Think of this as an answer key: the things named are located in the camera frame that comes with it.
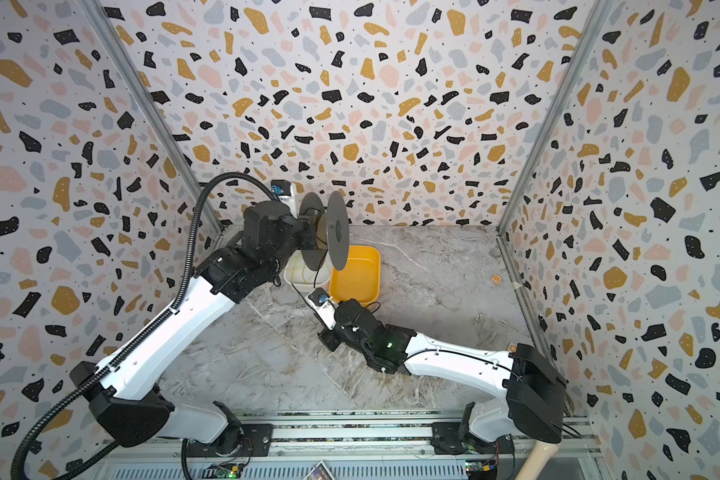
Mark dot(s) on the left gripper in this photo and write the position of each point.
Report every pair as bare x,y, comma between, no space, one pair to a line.
307,227

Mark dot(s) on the grey cable spool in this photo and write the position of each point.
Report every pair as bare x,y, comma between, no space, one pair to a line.
328,235

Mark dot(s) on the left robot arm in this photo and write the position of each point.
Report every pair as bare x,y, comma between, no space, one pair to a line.
127,402

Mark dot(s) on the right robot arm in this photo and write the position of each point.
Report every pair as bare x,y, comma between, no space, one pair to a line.
528,393

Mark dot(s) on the white rectangular tray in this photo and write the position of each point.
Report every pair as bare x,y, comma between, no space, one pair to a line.
305,280

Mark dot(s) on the yellow rectangular tray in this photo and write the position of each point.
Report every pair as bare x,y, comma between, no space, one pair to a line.
361,277

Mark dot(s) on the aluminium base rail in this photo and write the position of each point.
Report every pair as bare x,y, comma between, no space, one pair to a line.
333,445

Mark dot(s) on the wooden mallet handle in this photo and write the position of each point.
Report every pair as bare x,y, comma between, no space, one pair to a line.
536,461

